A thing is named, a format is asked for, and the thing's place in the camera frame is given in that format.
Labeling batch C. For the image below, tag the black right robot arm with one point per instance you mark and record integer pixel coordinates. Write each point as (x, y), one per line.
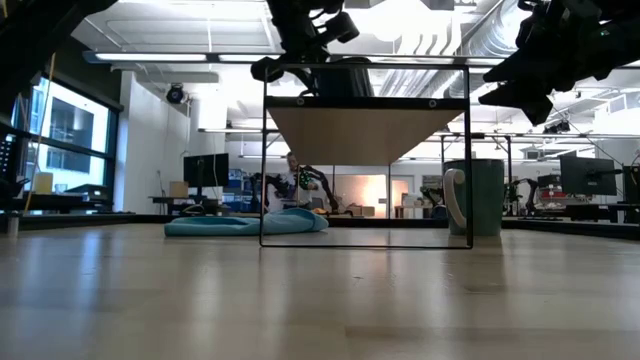
(625, 25)

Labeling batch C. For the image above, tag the black monitor on arm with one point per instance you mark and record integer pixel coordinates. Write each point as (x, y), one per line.
(587, 175)

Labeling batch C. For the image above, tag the small cardboard box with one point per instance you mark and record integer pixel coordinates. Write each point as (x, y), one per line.
(178, 189)

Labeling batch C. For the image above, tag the window with black frame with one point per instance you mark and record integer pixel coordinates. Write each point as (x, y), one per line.
(75, 120)

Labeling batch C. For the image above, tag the black aluminium table frame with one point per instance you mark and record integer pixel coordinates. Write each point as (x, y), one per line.
(75, 220)

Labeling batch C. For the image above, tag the black background robot arm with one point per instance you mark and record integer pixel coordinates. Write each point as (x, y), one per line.
(272, 187)
(325, 185)

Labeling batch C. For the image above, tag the black monitor on stand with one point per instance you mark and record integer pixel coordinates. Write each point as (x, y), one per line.
(205, 170)

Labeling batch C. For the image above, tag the round black ceiling fixture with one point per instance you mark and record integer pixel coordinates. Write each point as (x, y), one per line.
(176, 94)

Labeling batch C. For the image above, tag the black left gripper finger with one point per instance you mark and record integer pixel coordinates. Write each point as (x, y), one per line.
(311, 80)

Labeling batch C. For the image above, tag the blue cloth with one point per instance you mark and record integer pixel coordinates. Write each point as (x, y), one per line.
(225, 226)

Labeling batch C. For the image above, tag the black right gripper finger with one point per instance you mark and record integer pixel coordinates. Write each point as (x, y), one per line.
(530, 67)
(530, 100)

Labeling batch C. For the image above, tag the green mug with white inside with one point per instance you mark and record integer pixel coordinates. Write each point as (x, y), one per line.
(485, 200)

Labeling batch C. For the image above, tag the long ceiling light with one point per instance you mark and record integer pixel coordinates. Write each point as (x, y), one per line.
(245, 58)
(150, 57)

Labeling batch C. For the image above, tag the yellow box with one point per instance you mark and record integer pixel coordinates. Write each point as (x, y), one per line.
(43, 183)

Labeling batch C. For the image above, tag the dark blue mug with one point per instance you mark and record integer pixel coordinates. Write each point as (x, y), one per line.
(350, 80)

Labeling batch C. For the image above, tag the silver ventilation duct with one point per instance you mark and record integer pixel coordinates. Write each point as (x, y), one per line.
(495, 35)

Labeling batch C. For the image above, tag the person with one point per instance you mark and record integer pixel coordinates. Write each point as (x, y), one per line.
(292, 182)

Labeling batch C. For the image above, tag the black desk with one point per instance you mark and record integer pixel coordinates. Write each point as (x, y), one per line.
(190, 200)

